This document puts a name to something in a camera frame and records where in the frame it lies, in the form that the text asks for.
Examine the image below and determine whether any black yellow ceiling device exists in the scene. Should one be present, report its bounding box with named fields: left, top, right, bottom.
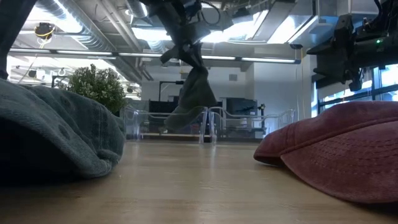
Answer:
left=33, top=22, right=57, bottom=40

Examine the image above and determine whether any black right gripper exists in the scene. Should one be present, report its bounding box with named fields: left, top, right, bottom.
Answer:
left=306, top=14, right=364, bottom=93

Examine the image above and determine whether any red cotton cap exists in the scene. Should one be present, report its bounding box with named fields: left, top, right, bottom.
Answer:
left=253, top=100, right=398, bottom=205

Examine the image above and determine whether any dark monitor screen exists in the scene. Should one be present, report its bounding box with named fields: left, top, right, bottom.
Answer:
left=226, top=97, right=259, bottom=116

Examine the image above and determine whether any long ceiling light strip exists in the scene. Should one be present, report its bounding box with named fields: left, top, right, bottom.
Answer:
left=8, top=48, right=302, bottom=65

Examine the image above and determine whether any silver round air duct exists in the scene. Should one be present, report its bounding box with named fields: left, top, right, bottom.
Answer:
left=34, top=0, right=116, bottom=52

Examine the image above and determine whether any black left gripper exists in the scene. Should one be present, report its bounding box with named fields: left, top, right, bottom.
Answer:
left=160, top=21, right=215, bottom=75

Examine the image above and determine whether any olive green cap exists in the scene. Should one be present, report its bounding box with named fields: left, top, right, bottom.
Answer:
left=164, top=65, right=218, bottom=131

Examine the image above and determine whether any green leafy potted plant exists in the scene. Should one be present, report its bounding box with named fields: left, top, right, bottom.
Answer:
left=59, top=63, right=127, bottom=114

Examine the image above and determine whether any grey-green denim cap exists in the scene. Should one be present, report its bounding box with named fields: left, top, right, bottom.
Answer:
left=0, top=77, right=127, bottom=187

